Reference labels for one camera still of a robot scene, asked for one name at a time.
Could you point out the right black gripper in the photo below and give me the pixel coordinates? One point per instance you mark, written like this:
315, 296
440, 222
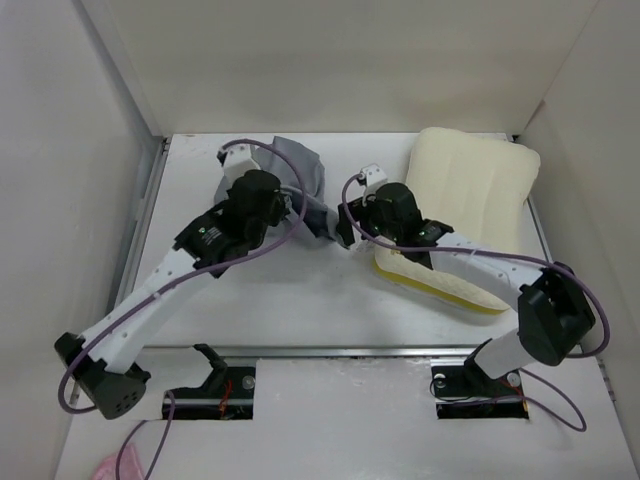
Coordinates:
360, 213

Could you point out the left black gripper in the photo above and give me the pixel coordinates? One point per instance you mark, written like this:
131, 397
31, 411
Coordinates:
279, 213

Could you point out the grey pillowcase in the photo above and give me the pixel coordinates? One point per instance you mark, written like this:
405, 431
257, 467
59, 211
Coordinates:
302, 175

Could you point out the cream yellow pillow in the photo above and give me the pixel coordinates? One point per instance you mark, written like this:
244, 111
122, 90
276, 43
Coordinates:
476, 184

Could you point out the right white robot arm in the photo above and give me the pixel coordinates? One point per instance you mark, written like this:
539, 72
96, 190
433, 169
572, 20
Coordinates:
554, 308

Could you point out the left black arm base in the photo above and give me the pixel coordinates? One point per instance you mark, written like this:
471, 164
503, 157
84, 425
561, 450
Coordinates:
225, 394

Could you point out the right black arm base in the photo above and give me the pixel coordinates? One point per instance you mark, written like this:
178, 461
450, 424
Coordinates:
464, 392

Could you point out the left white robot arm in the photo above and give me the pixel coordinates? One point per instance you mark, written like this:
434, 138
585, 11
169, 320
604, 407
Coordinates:
102, 359

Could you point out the pink cloth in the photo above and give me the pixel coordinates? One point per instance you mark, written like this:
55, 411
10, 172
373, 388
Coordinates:
126, 463

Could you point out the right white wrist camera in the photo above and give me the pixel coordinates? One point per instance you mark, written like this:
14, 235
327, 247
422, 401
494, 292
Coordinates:
371, 178

